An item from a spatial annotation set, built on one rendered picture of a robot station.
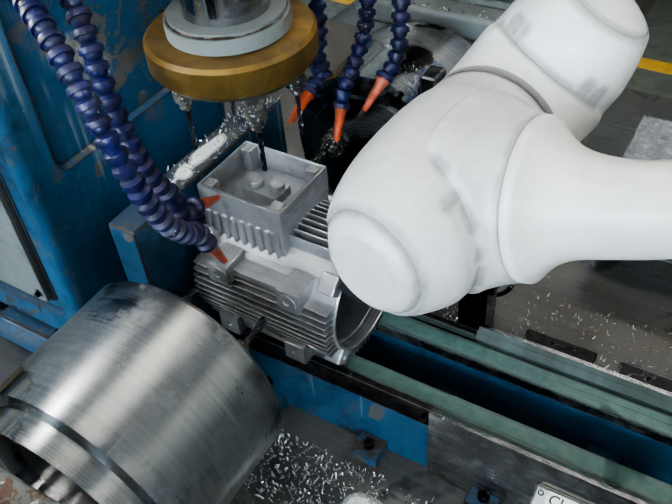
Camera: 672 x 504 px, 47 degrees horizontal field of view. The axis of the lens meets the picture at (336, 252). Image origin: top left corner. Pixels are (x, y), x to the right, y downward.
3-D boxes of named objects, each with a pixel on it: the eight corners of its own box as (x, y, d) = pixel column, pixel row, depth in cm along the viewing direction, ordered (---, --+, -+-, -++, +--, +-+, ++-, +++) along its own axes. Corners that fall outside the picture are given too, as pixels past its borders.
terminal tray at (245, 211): (205, 231, 97) (194, 185, 92) (255, 183, 103) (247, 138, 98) (285, 262, 92) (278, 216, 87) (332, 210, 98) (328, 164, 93)
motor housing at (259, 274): (206, 334, 105) (177, 229, 92) (285, 248, 116) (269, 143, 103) (333, 392, 96) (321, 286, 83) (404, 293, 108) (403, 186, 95)
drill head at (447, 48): (276, 231, 120) (254, 90, 103) (397, 98, 145) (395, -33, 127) (423, 283, 110) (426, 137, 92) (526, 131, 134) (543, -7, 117)
